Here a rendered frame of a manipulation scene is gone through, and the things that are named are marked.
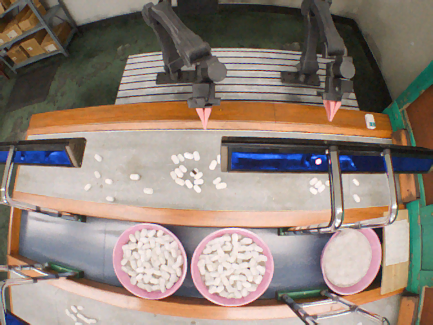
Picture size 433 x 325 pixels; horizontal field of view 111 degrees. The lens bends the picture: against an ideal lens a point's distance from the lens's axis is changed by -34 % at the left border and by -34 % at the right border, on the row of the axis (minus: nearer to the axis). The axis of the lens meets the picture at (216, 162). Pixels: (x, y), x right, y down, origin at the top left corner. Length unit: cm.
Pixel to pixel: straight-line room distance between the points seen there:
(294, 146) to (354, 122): 60
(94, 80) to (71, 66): 52
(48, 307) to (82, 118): 87
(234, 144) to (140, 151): 52
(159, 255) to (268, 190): 44
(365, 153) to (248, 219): 43
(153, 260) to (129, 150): 42
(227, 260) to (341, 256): 42
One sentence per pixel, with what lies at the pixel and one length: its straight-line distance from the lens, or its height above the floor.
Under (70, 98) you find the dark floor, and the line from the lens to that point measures 243.
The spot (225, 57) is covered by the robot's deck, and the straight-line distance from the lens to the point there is 120.
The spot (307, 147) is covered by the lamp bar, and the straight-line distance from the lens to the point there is 46.
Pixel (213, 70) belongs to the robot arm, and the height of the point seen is 104.
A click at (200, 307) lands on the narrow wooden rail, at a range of 79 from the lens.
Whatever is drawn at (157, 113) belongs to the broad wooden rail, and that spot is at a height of 76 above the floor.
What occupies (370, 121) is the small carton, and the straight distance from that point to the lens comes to 104.
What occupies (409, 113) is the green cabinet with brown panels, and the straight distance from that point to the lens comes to 109.
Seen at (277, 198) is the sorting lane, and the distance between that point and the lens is 80.
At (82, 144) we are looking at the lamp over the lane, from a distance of 61.
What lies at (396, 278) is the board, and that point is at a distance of 103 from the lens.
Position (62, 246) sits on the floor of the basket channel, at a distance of 110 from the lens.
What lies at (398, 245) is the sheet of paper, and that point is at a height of 78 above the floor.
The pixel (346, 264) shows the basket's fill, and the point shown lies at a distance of 91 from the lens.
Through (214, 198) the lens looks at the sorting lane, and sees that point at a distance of 78.
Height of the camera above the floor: 151
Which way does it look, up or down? 72 degrees down
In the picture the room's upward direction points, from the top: 7 degrees counter-clockwise
